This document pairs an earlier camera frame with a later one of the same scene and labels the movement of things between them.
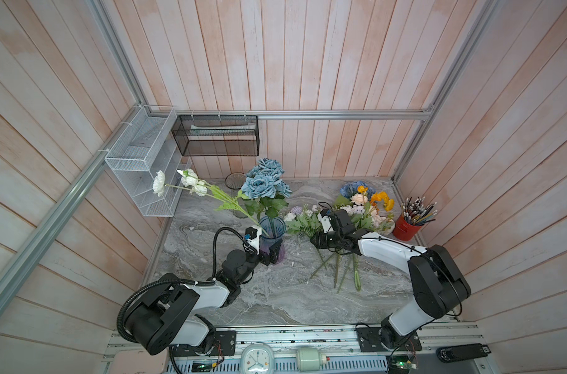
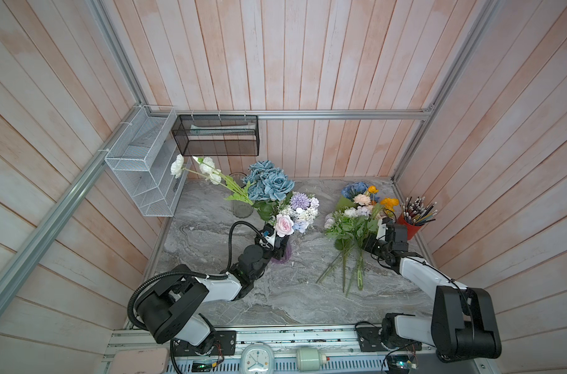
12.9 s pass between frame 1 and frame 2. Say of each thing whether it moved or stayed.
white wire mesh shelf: stayed
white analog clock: stayed
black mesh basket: stayed
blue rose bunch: stayed
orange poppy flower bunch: moved
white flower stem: moved
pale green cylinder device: stayed
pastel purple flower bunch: moved
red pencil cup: stayed
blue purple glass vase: moved
